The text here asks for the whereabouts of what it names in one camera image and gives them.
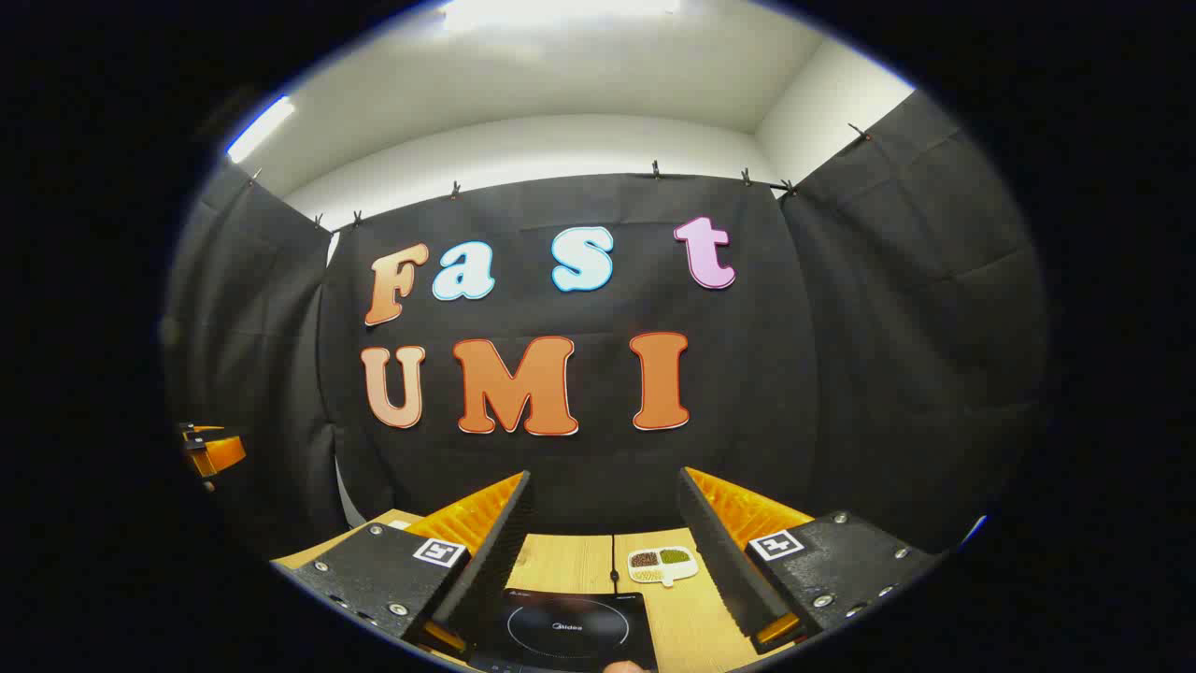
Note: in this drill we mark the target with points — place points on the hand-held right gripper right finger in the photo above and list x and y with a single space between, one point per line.
719 561

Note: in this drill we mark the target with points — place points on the white divided dish of beans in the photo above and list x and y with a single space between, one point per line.
662 564

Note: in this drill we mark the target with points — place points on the black induction cooktop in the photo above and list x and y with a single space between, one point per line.
570 626

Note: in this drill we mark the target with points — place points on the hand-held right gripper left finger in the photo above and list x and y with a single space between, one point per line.
495 551

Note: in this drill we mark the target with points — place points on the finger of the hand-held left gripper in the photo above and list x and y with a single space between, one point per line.
220 453

